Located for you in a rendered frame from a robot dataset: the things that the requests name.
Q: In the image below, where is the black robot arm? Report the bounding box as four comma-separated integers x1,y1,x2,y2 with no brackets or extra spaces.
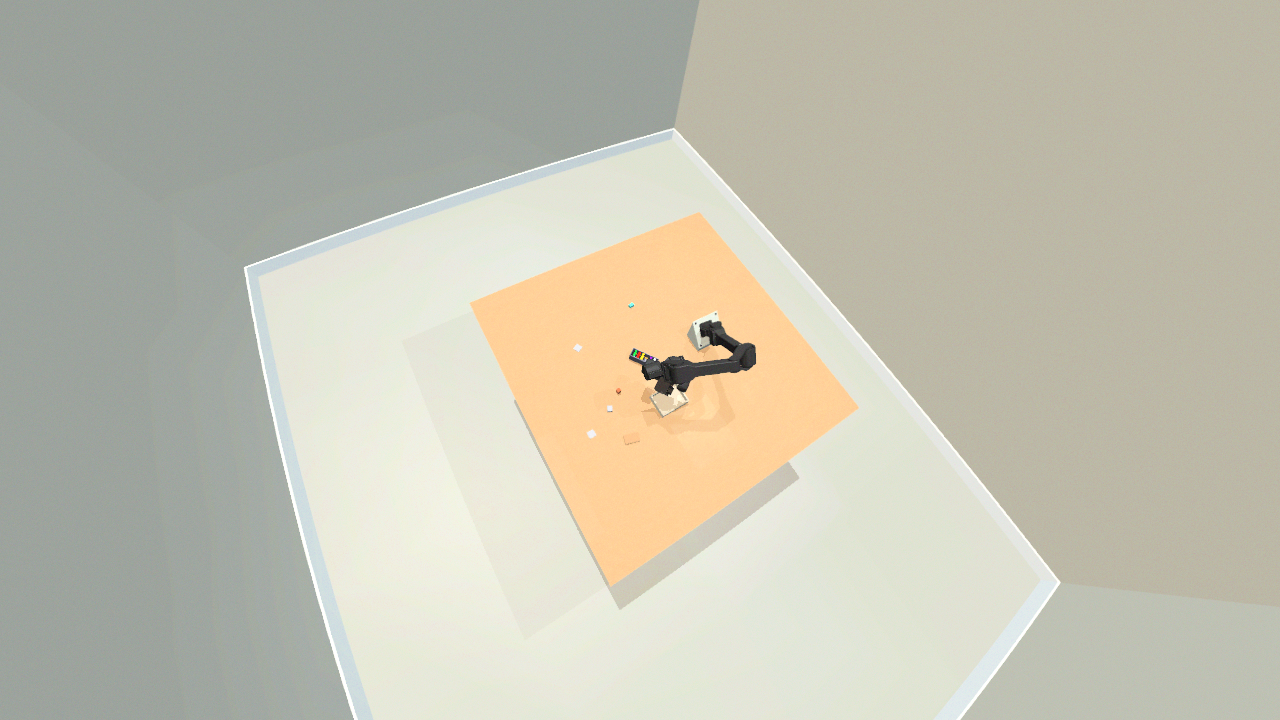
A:
643,320,756,396

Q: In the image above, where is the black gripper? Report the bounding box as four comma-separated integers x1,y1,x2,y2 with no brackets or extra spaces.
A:
644,357,690,393

